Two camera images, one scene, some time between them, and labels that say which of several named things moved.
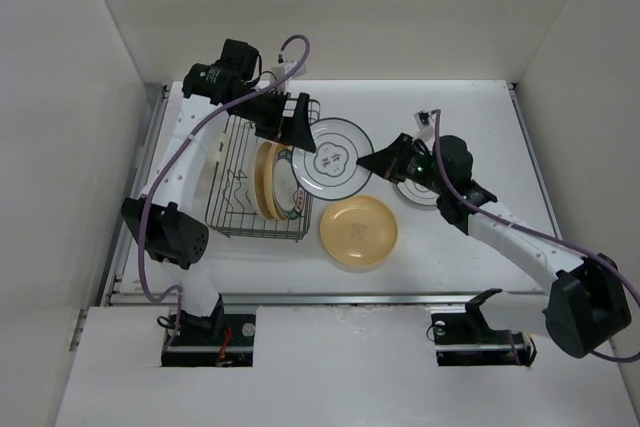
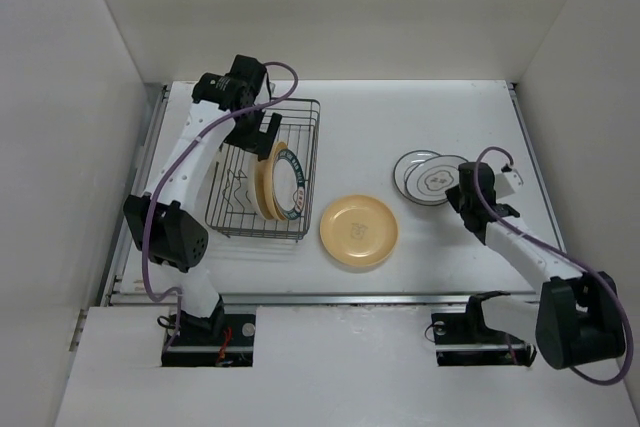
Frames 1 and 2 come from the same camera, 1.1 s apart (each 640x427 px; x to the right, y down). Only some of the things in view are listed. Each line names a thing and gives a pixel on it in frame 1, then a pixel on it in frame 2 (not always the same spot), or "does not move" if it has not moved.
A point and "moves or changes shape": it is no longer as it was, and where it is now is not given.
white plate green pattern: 332,172 moves or changes shape
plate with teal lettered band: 289,197 does not move
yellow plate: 270,156 does not move
